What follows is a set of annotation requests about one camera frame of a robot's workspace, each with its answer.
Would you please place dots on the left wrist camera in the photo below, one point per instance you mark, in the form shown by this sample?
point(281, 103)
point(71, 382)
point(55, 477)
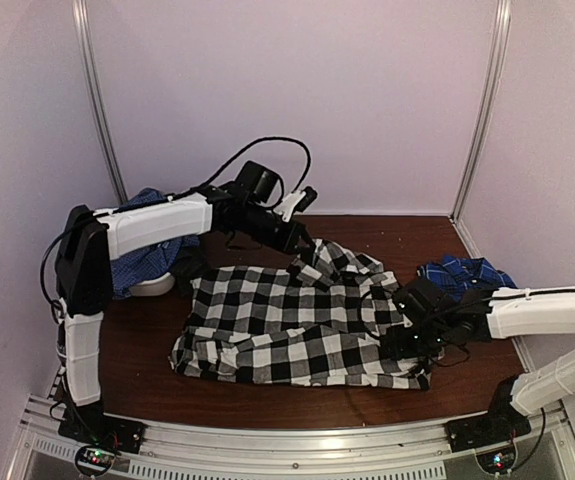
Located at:
point(260, 186)

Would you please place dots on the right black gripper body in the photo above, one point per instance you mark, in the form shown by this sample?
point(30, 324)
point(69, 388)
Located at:
point(429, 341)

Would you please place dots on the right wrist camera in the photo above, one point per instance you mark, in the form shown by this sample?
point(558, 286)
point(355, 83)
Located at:
point(419, 299)

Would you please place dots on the black white checkered shirt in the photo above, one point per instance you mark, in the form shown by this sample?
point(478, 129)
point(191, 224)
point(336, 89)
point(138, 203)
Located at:
point(320, 321)

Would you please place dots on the left circuit board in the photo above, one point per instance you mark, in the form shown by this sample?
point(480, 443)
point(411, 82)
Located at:
point(94, 459)

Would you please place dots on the folded blue plaid shirt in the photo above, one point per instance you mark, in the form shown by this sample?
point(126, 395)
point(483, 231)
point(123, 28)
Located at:
point(454, 276)

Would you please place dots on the right aluminium frame post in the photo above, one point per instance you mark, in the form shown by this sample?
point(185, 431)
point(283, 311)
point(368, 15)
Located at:
point(494, 70)

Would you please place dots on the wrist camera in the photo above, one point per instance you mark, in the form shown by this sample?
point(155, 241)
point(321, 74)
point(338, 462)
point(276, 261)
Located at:
point(419, 299)
point(260, 186)

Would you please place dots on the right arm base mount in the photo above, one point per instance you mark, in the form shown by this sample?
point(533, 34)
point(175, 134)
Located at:
point(484, 430)

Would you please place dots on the black pinstripe shirt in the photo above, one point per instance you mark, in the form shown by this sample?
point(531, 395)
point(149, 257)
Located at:
point(189, 264)

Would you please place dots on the right circuit board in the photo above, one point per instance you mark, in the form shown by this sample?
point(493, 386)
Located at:
point(496, 462)

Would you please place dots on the circuit board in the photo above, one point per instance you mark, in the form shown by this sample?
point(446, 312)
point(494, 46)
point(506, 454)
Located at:
point(496, 462)
point(94, 459)

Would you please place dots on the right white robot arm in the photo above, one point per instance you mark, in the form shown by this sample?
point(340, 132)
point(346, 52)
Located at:
point(432, 320)

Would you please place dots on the aluminium frame post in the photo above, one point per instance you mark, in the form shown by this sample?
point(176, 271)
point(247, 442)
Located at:
point(494, 70)
point(99, 116)

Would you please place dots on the front aluminium rail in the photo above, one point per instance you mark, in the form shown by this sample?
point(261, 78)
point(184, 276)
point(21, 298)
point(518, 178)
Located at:
point(416, 450)

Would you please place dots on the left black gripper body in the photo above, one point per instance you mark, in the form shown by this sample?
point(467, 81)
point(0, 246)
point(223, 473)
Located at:
point(254, 227)

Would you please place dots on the white tray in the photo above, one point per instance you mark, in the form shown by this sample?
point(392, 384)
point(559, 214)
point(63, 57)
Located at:
point(153, 288)

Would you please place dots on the left aluminium frame post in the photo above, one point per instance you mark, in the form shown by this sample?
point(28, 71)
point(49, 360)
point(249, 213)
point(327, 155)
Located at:
point(99, 116)

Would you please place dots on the crumpled blue dotted shirt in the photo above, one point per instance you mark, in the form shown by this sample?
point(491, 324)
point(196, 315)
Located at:
point(146, 263)

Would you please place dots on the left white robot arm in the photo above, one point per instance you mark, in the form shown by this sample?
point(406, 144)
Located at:
point(93, 239)

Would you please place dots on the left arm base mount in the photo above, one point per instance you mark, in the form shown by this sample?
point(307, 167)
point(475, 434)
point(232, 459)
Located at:
point(92, 426)

